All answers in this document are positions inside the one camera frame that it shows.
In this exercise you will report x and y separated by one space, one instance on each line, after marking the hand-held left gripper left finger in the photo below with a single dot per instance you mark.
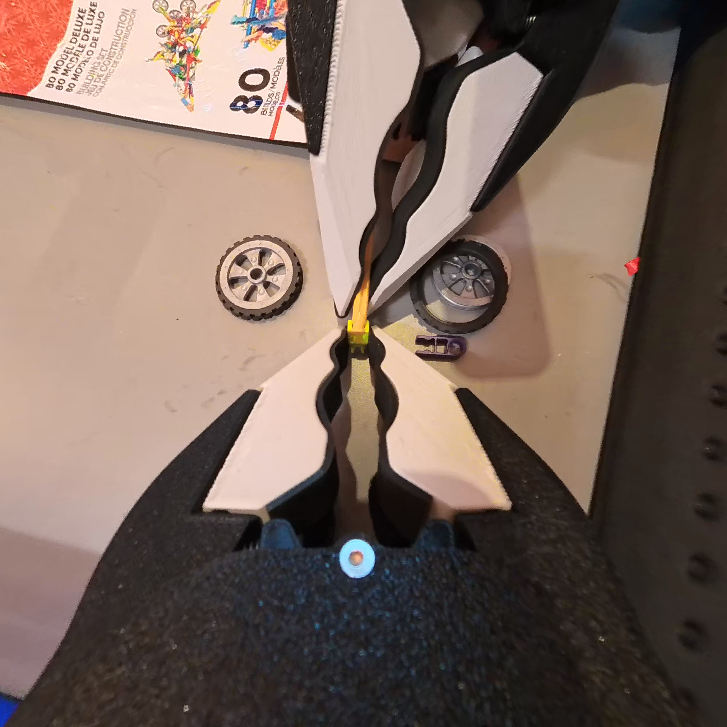
267 443

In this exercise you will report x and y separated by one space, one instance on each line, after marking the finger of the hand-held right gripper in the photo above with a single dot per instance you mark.
483 130
358 113

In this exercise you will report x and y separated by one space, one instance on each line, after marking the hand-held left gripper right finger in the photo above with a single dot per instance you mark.
443 443

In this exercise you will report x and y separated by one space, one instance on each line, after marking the yellow plastic connector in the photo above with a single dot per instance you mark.
358 335

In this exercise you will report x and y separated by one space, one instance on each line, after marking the orange plastic rod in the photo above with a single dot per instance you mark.
362 301

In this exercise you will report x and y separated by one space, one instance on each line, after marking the purple plastic connector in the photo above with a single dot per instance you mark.
454 346

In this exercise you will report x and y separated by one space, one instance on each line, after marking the grey toy wheel black tire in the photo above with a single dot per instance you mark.
258 278

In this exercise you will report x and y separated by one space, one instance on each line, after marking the small red piece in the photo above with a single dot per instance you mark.
632 267

